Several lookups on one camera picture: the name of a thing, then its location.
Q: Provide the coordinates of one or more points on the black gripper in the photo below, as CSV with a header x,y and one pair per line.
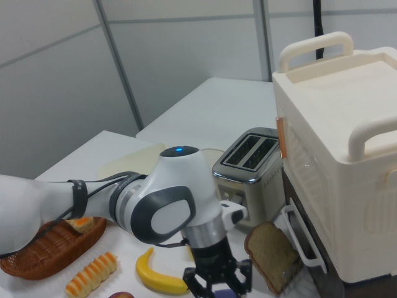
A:
x,y
212,257

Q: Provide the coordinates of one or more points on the purple cube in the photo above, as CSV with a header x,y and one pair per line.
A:
x,y
224,293

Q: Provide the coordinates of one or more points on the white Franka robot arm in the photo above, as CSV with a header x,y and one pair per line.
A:
x,y
173,174

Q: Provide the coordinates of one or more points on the brown bread slice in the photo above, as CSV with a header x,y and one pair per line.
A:
x,y
270,254

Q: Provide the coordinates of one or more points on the yellow banana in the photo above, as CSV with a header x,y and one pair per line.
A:
x,y
149,273

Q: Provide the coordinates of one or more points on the silver two-slot toaster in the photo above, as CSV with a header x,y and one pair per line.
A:
x,y
248,186

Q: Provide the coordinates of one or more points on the red apple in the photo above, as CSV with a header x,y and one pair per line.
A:
x,y
121,295

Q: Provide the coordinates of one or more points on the orange striped bread roll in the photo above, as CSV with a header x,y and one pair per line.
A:
x,y
93,274

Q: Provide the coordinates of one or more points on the open cream plastic box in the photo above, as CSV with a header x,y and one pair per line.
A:
x,y
130,164

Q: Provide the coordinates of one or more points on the orange glazed twisted bread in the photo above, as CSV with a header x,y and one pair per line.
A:
x,y
81,224

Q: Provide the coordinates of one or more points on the brown wicker basket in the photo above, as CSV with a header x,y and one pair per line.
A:
x,y
46,257

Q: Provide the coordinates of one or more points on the black vertical pole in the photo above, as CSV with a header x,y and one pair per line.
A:
x,y
318,25

